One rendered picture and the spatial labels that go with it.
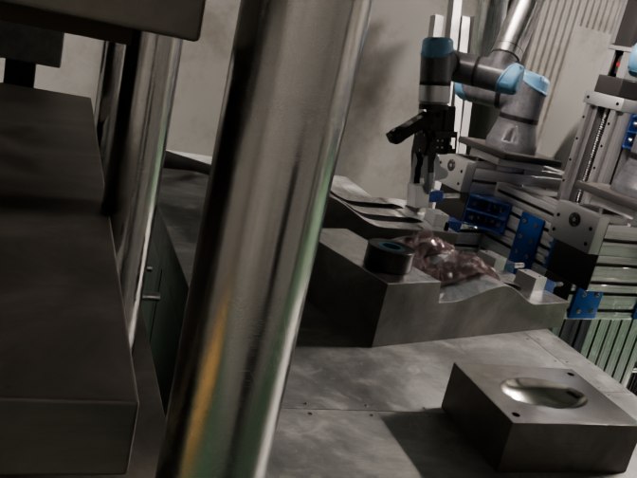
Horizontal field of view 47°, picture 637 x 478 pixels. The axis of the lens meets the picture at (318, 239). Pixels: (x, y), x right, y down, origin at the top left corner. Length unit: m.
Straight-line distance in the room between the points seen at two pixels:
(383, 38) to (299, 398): 3.29
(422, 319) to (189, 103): 2.66
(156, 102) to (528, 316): 0.92
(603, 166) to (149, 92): 1.56
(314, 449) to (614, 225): 1.11
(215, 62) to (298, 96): 3.42
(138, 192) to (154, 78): 0.11
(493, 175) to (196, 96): 1.94
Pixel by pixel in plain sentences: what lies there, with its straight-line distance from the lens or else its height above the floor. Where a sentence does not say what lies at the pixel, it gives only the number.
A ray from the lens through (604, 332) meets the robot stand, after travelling 2.26.
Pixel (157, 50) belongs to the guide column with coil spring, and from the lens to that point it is 0.73.
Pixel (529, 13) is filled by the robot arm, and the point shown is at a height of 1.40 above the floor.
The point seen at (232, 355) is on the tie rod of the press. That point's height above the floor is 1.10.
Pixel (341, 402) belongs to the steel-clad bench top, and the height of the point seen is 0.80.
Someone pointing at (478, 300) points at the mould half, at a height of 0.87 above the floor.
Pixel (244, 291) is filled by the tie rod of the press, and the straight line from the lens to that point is 0.35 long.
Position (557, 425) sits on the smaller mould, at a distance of 0.97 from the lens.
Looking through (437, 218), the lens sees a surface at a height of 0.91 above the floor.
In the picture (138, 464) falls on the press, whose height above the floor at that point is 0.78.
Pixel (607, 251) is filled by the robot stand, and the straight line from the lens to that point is 1.82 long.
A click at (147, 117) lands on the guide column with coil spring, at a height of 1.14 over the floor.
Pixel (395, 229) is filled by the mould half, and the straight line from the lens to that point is 1.61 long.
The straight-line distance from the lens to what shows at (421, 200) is 1.79.
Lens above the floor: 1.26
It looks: 16 degrees down
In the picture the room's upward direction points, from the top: 13 degrees clockwise
